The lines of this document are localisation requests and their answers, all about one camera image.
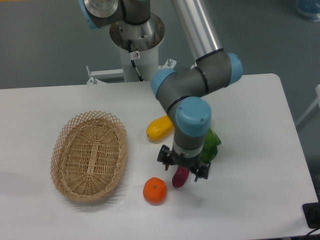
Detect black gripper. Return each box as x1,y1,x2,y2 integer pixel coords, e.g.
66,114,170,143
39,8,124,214
157,145,211,182

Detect blue object in corner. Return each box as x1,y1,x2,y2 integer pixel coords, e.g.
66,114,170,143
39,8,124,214
295,0,320,22

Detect black device at table edge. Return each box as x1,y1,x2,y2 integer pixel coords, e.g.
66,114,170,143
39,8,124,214
302,202,320,229

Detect purple sweet potato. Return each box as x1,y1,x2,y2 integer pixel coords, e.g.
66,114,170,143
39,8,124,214
171,166,189,188

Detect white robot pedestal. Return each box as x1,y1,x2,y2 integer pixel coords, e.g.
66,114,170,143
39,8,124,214
86,13,177,85

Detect orange fruit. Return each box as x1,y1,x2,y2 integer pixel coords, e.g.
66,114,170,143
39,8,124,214
142,177,167,205

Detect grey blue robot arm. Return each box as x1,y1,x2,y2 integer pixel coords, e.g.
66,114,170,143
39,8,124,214
79,0,243,179

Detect black cable on pedestal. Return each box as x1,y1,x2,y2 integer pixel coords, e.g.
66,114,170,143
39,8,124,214
127,39,145,82

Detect woven wicker basket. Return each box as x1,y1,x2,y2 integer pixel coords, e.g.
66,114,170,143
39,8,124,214
50,110,128,203

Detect white frame at right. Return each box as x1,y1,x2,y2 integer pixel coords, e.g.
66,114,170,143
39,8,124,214
295,84,320,132

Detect yellow mango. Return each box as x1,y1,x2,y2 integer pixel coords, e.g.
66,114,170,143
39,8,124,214
146,115,174,142

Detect green bok choy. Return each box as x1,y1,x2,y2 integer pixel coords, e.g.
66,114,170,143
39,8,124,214
200,126,222,163

